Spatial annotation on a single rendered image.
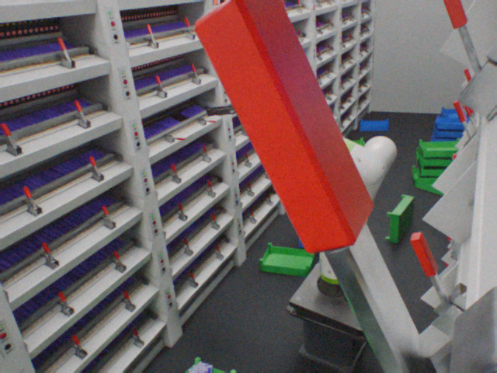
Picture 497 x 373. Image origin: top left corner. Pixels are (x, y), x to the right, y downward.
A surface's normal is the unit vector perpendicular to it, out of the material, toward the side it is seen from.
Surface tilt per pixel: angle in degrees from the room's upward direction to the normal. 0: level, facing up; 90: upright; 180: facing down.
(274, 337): 0
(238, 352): 0
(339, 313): 4
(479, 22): 90
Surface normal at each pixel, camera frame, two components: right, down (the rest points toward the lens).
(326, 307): -0.04, -0.87
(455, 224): -0.44, 0.41
